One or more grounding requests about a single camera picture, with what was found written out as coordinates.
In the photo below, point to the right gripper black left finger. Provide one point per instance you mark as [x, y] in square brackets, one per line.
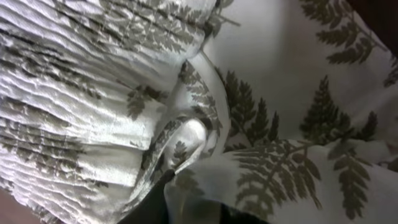
[153, 208]

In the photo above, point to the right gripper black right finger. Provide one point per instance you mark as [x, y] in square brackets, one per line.
[231, 215]

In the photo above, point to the white fern-print dress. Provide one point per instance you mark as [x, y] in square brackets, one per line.
[286, 110]

